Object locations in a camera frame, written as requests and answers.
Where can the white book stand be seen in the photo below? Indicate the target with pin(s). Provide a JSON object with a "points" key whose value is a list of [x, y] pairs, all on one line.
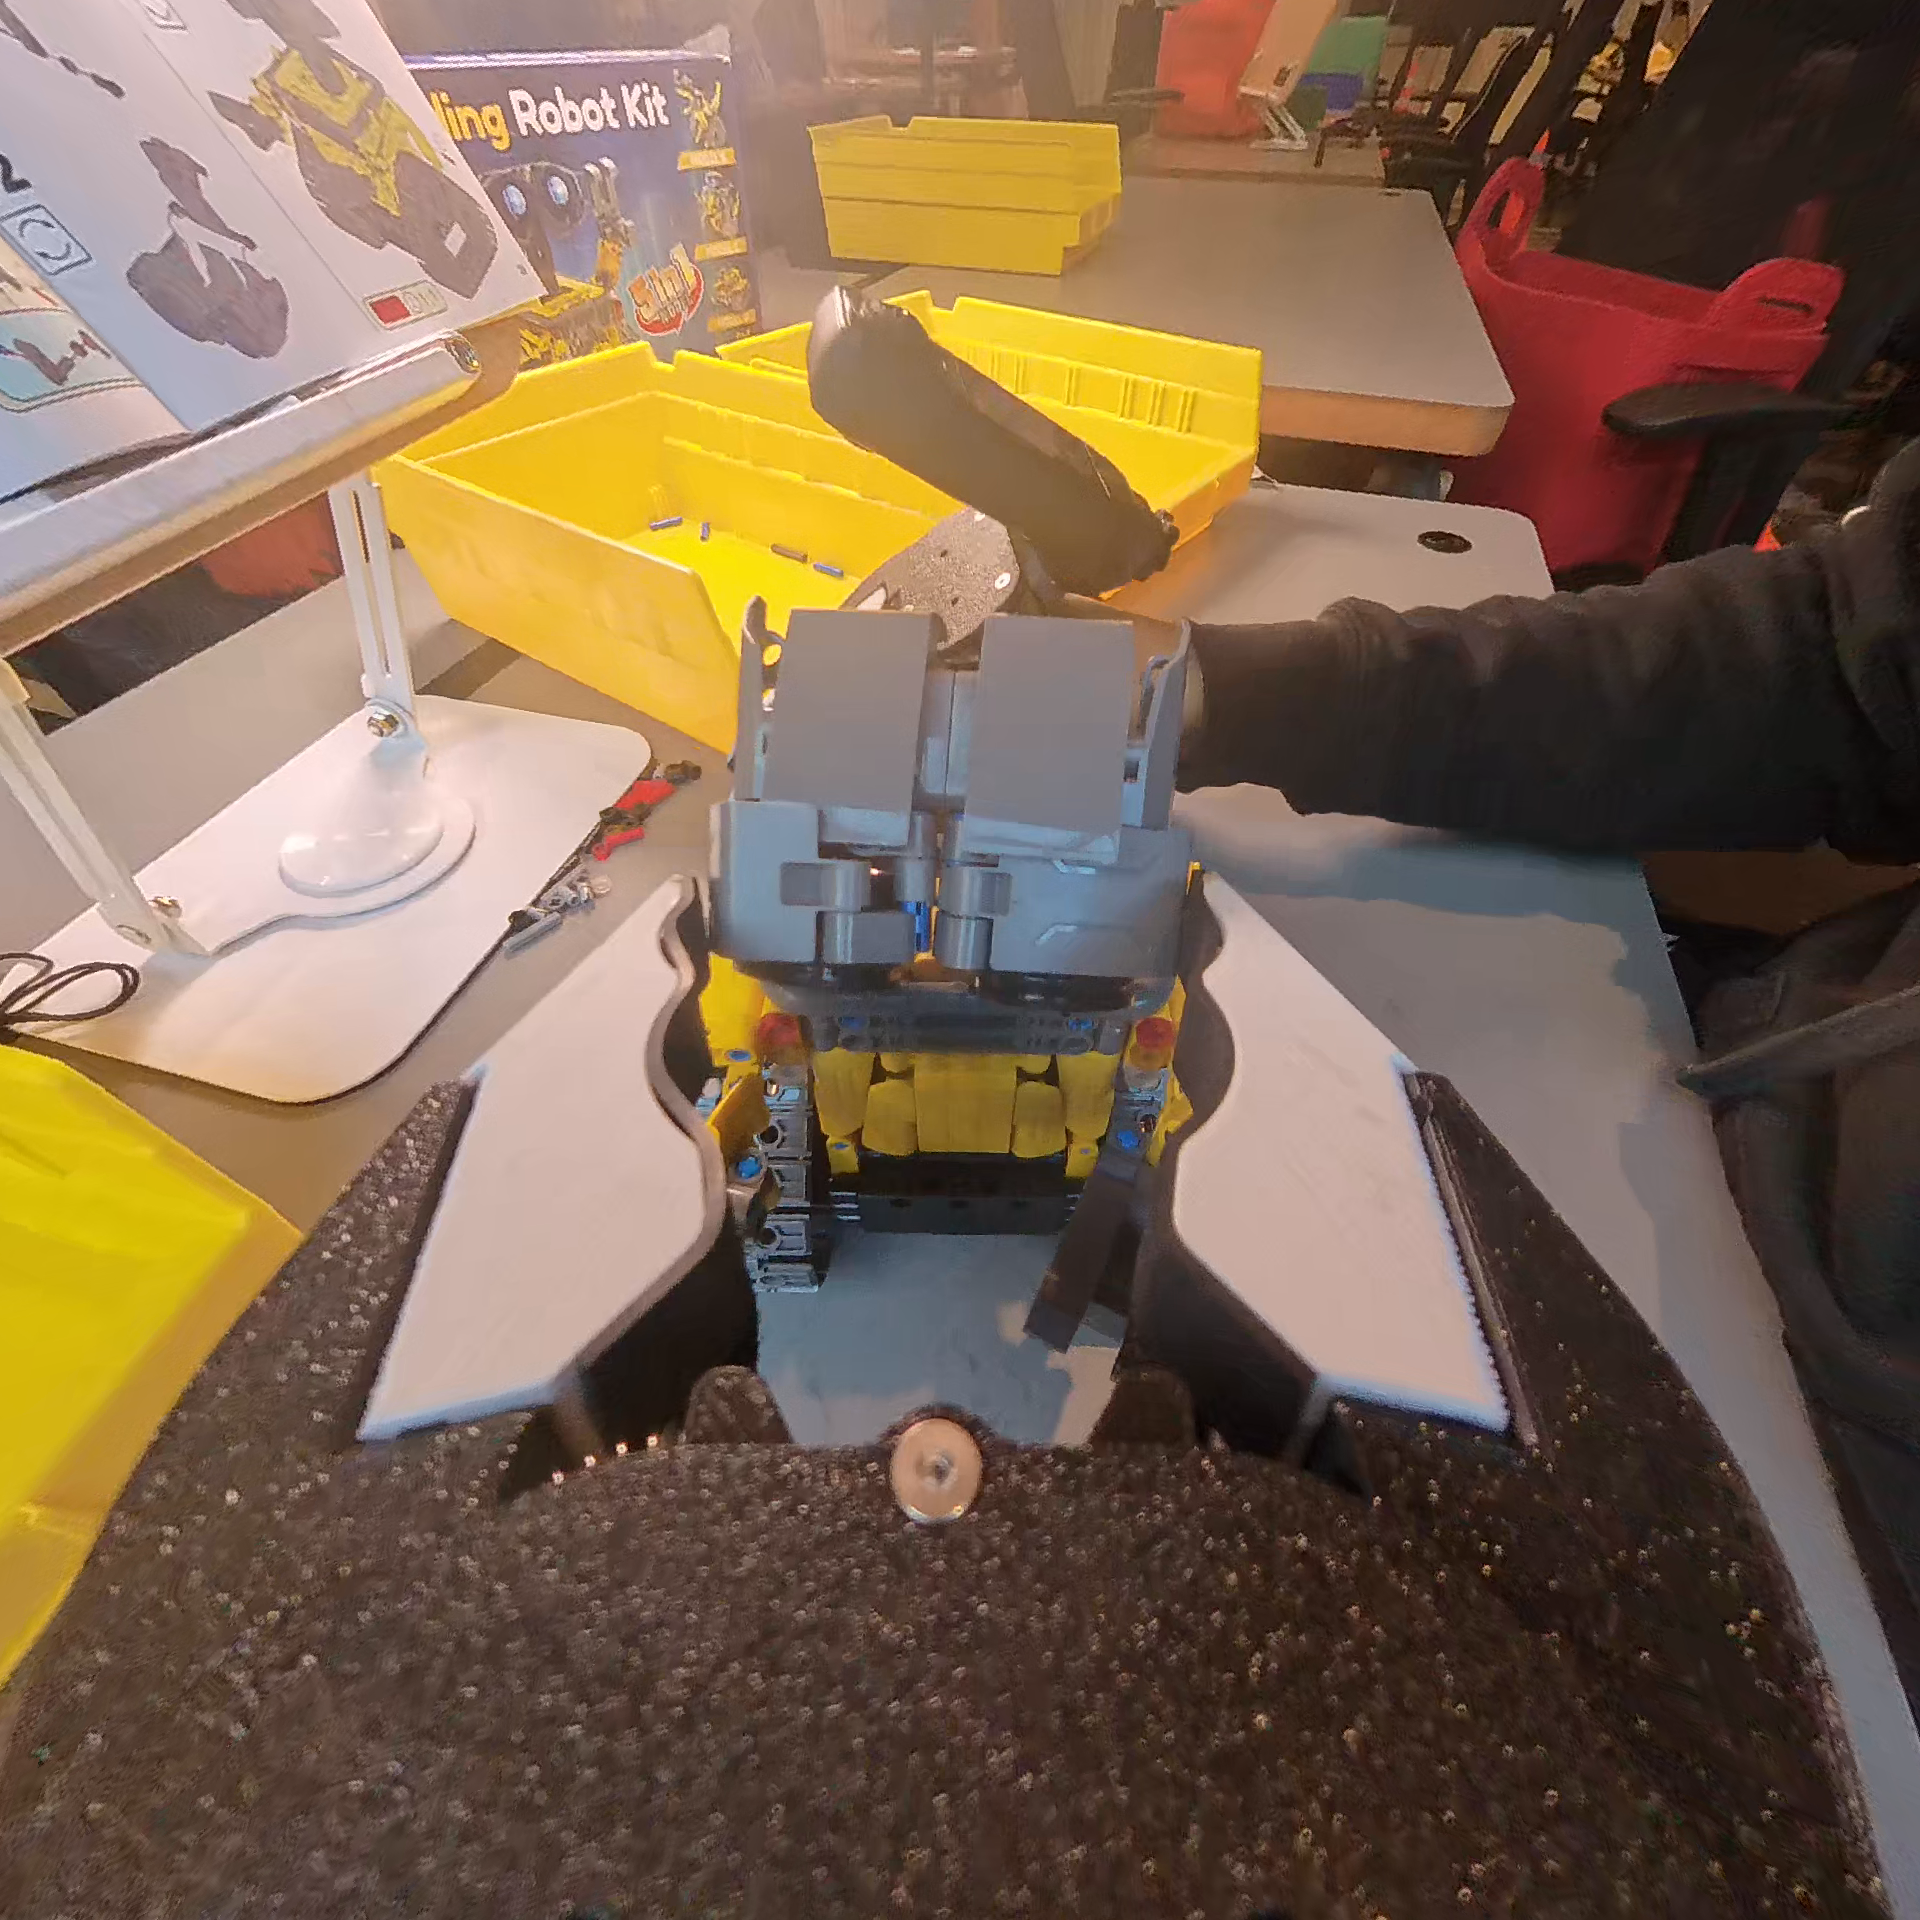
{"points": [[374, 931]]}

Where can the yellow plastic bin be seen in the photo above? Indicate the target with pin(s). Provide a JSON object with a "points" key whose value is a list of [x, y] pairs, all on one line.
{"points": [[569, 600], [105, 1307], [1124, 389]]}

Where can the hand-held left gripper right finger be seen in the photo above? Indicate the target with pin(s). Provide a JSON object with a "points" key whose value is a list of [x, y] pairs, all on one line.
{"points": [[1336, 1214]]}

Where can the red and black toy pieces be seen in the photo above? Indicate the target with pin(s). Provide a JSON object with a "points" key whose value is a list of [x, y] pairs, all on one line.
{"points": [[638, 803]]}

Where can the grey Lego engine assembly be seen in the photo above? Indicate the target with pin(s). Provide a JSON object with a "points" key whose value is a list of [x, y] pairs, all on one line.
{"points": [[854, 720]]}

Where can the person's right forearm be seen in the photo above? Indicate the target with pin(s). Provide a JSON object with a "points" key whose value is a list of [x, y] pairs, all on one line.
{"points": [[1500, 720]]}

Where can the grey desk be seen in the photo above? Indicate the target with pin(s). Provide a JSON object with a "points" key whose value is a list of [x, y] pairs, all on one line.
{"points": [[1425, 974]]}

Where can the instruction booklet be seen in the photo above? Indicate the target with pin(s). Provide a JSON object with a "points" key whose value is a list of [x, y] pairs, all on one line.
{"points": [[225, 196]]}

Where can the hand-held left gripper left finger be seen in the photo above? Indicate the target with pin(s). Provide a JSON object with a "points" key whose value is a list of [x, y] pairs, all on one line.
{"points": [[556, 1202]]}

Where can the grey table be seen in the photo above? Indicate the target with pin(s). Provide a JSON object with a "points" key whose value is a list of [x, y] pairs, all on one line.
{"points": [[1275, 301]]}

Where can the red bin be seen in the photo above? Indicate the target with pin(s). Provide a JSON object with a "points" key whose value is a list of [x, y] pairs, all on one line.
{"points": [[1574, 346]]}

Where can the pile of grey toy pieces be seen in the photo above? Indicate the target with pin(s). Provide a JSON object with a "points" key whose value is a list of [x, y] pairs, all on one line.
{"points": [[563, 898]]}

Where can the stack of yellow bins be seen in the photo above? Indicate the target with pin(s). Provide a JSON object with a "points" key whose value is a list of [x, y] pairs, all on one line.
{"points": [[961, 196]]}

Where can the blue toy kit box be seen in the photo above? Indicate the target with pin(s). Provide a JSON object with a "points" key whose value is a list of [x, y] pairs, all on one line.
{"points": [[598, 196]]}

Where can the yellow toy robot body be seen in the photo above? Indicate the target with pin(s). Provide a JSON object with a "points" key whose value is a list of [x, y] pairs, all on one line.
{"points": [[961, 1103]]}

